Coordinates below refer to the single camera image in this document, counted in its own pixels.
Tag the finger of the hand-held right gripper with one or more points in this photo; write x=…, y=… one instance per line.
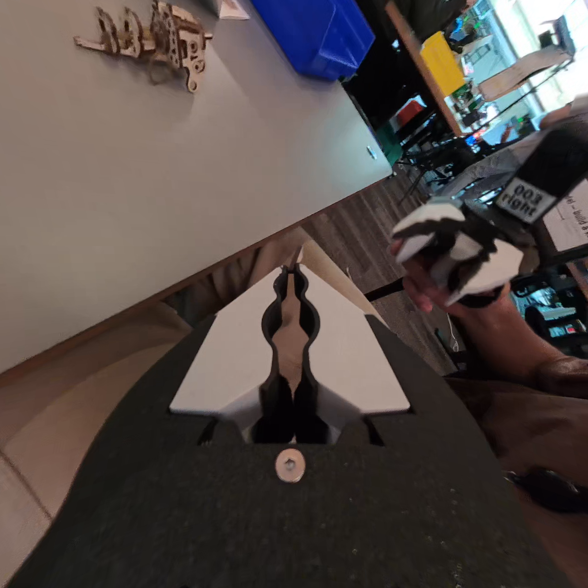
x=500, y=266
x=427, y=215

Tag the wooden tower model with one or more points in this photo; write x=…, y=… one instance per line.
x=172, y=41

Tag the small thin wooden piece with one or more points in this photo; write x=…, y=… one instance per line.
x=299, y=255

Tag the person's beige pants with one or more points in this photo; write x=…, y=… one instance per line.
x=46, y=427

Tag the blue plastic bin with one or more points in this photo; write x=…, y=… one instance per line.
x=312, y=32

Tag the yellow plastic bin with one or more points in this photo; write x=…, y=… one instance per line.
x=441, y=64

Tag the white marker sign board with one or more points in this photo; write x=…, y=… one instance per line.
x=569, y=220

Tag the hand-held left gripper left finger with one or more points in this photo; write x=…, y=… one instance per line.
x=216, y=367

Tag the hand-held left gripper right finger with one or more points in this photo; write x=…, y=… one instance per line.
x=363, y=367

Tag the white model kit box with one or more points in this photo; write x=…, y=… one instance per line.
x=234, y=9

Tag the person's right forearm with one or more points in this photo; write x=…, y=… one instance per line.
x=505, y=335

